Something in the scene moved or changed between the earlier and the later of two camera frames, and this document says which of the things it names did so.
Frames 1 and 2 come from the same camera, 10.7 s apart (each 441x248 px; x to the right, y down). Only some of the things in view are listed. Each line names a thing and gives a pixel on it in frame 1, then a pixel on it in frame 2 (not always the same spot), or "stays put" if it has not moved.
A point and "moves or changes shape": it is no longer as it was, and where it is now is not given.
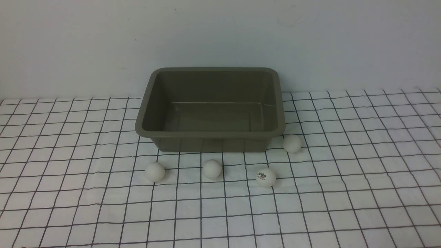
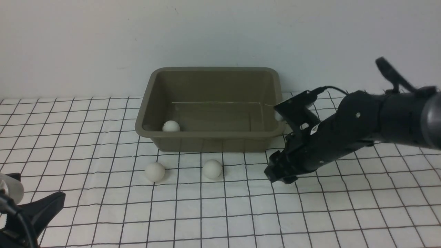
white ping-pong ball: (212, 168) stays put
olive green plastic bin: (212, 109) stays put
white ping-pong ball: (154, 171) stays put
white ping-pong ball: (291, 143) moves or changes shape
